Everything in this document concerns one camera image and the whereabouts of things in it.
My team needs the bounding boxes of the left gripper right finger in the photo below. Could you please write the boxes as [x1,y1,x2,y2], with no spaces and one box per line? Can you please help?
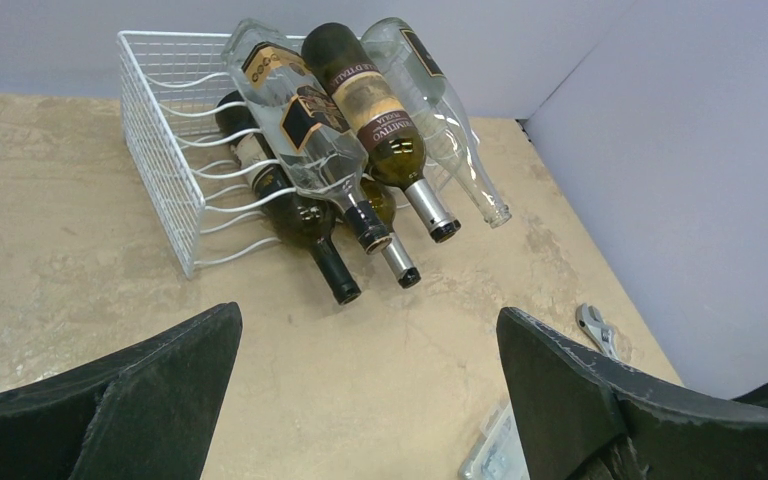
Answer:
[496,307,768,479]

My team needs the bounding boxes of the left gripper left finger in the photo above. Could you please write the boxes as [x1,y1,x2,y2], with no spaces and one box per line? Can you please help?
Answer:
[0,302,243,479]

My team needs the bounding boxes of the dark green wine bottle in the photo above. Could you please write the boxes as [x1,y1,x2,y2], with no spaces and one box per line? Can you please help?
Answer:
[214,90,361,305]

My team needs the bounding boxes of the square clear liquor bottle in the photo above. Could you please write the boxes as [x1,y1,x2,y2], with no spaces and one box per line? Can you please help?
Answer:
[221,18,392,255]

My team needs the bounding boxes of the olive green wine bottle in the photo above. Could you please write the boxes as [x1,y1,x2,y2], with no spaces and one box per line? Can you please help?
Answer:
[302,22,461,243]

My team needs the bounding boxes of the clear glass wine bottle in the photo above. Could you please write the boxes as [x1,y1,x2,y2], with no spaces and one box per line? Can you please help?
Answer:
[360,17,511,228]

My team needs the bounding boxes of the dark bottle lying in rack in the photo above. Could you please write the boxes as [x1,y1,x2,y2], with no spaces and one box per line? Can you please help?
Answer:
[357,175,423,290]

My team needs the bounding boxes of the clear plastic screw box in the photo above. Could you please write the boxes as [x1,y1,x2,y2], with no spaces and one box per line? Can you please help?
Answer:
[459,397,530,480]

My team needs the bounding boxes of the red handled adjustable wrench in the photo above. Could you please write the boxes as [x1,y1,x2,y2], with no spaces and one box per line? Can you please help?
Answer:
[576,303,621,361]

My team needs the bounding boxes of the white wire wine rack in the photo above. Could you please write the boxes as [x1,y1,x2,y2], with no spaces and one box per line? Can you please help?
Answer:
[116,30,481,280]

